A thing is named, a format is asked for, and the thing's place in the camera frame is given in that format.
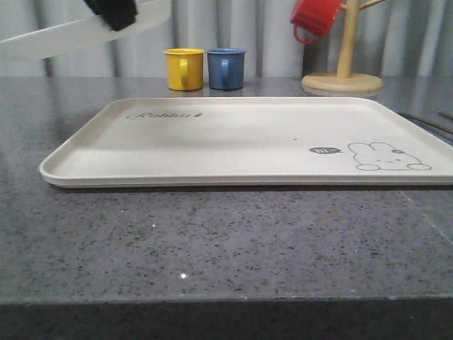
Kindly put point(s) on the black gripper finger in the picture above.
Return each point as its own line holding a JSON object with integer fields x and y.
{"x": 118, "y": 14}

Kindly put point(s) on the white round plate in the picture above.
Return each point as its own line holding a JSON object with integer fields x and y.
{"x": 83, "y": 33}

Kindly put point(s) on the metal chopstick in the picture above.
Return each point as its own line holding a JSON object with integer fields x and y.
{"x": 425, "y": 122}

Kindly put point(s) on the silver metal spoon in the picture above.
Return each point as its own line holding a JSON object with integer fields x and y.
{"x": 446, "y": 115}

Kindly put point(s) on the yellow enamel mug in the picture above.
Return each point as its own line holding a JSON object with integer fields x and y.
{"x": 185, "y": 68}

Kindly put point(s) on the blue enamel mug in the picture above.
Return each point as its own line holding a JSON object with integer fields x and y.
{"x": 226, "y": 68}

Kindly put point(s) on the beige rabbit serving tray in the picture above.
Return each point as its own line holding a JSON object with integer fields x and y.
{"x": 248, "y": 141}

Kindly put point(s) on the red enamel mug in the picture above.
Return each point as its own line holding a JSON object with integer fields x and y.
{"x": 315, "y": 16}

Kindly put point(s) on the wooden mug tree stand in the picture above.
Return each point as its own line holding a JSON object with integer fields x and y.
{"x": 344, "y": 80}

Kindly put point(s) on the grey curtain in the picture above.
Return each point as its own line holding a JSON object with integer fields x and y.
{"x": 394, "y": 39}

